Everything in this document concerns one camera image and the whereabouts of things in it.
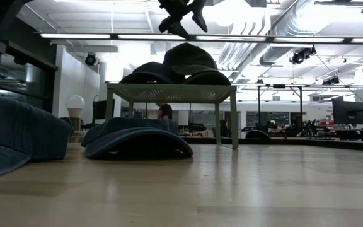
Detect long LED light bar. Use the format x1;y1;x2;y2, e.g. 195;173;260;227
39;32;363;45

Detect black ceiling spotlight cluster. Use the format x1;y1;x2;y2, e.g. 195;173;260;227
289;45;317;66

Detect black background desk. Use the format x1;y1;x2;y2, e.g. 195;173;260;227
307;127;363;143

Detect green perforated metal shelf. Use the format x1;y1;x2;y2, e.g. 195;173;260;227
105;83;239;150

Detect dark green baseball cap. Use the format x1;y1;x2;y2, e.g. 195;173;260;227
183;70;232;86
162;42;219;76

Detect person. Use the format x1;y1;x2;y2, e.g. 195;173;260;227
219;119;230;138
155;103;173;121

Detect black computer monitor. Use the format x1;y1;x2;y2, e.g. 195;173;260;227
331;98;363;125
92;98;116;121

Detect white bulb table lamp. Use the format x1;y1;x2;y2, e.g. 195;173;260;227
64;95;86;139

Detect silver ceiling air duct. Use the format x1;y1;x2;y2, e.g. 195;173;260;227
216;6;327;75

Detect black aluminium extrusion frame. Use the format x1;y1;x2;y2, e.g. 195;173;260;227
181;134;363;154

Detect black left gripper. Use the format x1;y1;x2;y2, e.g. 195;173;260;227
158;0;209;41

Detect black metal rack frame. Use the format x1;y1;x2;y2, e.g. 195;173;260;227
256;84;304;133

